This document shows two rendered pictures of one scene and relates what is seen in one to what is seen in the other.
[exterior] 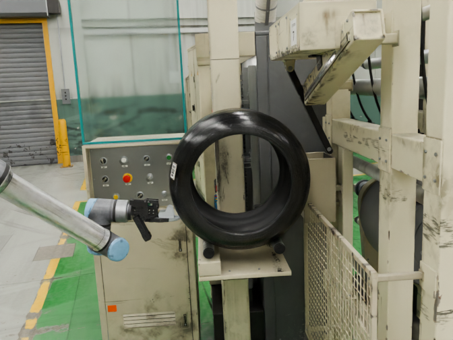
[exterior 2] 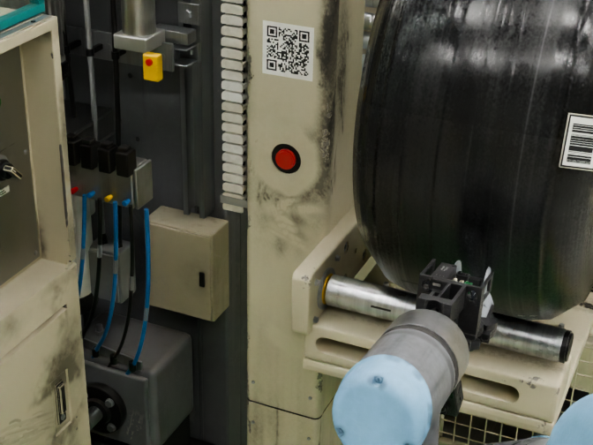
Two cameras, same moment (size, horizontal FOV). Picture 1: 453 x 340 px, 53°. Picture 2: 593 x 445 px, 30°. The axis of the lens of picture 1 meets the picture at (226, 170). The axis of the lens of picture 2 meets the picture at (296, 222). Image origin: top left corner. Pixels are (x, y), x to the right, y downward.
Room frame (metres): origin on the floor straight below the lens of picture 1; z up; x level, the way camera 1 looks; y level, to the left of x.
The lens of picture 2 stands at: (1.50, 1.33, 1.71)
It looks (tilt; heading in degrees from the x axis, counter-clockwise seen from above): 28 degrees down; 296
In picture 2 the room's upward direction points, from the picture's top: 1 degrees clockwise
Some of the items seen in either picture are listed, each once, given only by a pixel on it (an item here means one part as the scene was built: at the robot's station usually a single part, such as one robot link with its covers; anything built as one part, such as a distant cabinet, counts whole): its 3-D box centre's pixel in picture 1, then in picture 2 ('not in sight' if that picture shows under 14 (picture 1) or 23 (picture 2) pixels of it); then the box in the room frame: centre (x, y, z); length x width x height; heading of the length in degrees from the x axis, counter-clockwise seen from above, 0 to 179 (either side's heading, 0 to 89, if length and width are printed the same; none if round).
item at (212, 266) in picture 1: (208, 252); (434, 355); (1.88, 0.09, 0.84); 0.36 x 0.09 x 0.06; 3
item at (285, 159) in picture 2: not in sight; (287, 157); (2.14, 0.05, 1.06); 0.03 x 0.02 x 0.03; 3
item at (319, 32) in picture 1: (313, 36); not in sight; (1.77, -0.35, 1.71); 0.61 x 0.25 x 0.15; 3
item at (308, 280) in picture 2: not in sight; (353, 244); (2.06, -0.04, 0.90); 0.40 x 0.03 x 0.10; 93
